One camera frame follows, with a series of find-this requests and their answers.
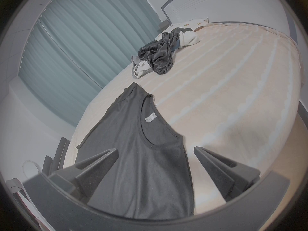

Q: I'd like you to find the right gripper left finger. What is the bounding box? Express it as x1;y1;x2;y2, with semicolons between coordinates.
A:
49;148;119;198

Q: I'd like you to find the blue-green curtain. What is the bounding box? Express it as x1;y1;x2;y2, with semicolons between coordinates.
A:
38;0;164;91
18;21;104;127

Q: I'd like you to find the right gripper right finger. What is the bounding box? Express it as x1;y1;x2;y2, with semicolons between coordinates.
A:
194;146;261;201

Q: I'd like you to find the grey bedside table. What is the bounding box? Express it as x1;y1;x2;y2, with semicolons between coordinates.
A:
158;20;172;32

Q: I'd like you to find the bed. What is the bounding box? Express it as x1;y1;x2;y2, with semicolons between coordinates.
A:
64;0;305;216

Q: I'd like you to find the black T-shirt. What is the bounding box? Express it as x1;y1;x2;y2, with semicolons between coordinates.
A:
76;82;195;220

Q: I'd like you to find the pile of clothes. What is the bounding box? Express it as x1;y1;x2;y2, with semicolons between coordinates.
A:
131;27;201;79

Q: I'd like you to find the white round mirror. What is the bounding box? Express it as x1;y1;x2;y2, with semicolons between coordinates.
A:
23;160;40;178

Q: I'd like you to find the white printed pillow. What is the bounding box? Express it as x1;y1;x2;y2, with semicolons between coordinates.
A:
155;18;209;41

